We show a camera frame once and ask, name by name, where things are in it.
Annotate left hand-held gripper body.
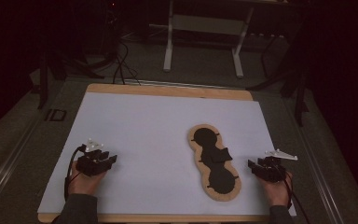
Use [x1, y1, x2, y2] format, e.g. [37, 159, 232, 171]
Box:
[76, 138, 112, 177]

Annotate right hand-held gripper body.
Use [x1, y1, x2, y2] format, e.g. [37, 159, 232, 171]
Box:
[256, 148, 298, 183]

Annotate tan triple photo frame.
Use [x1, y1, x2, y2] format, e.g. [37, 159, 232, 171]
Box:
[186, 123, 242, 203]

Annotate person's left hand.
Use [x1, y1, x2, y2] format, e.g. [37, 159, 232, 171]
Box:
[67, 169, 107, 197]

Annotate person's right hand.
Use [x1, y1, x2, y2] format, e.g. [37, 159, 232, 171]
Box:
[256, 172, 294, 208]

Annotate white paper sheet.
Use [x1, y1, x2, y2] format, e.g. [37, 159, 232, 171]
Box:
[37, 91, 297, 217]

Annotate black rectangular floor plate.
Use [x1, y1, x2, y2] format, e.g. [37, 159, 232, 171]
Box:
[44, 108, 68, 122]

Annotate black stand with thick legs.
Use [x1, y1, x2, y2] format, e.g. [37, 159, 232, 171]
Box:
[246, 27, 311, 128]

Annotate black stand with thin legs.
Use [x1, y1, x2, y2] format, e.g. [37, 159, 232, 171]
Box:
[36, 46, 105, 110]

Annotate white metal stand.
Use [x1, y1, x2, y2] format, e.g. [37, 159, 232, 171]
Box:
[162, 0, 255, 78]

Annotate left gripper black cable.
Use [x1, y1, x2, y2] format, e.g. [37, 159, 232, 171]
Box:
[63, 145, 88, 202]

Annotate metal floor rail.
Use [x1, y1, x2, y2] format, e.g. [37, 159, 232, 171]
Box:
[281, 92, 347, 224]
[0, 116, 46, 214]

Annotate black floor cables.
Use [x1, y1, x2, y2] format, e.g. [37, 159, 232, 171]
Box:
[111, 39, 143, 86]

